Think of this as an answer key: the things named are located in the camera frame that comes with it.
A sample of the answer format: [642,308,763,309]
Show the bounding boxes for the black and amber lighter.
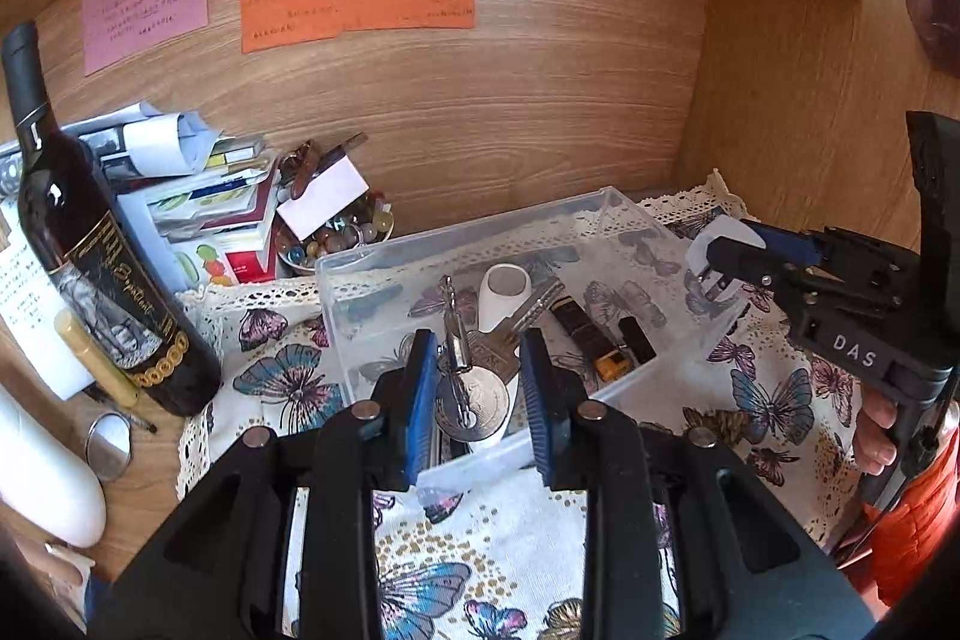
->
[550,296,631,383]

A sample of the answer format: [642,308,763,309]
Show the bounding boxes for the orange paper note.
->
[239,0,477,53]

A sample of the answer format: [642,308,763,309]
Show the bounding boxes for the yellow tube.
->
[53,310,140,409]

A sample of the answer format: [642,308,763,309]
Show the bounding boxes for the clear plastic storage box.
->
[316,187,742,503]

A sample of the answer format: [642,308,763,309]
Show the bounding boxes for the white handwritten note sheet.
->
[2,211,93,401]

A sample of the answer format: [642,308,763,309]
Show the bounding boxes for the silver keys with coin keyring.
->
[434,276,565,448]

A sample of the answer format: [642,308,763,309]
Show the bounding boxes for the butterfly print lace cloth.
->
[178,175,861,638]

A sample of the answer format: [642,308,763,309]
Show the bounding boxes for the person's right hand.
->
[854,385,898,476]

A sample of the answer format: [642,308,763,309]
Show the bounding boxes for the small round mirror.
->
[85,411,132,482]

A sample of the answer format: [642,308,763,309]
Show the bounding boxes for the dark red wine bottle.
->
[2,21,221,417]

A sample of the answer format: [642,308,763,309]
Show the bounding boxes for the white pitcher with handle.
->
[2,390,106,549]

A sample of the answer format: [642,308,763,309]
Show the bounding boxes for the bowl of colourful beads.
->
[274,191,395,276]

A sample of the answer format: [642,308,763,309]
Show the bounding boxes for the pink paper note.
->
[82,0,208,76]

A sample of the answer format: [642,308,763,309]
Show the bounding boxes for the pink hanging fabric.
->
[905,0,960,78]

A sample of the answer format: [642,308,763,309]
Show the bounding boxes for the stack of books and papers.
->
[0,99,283,293]

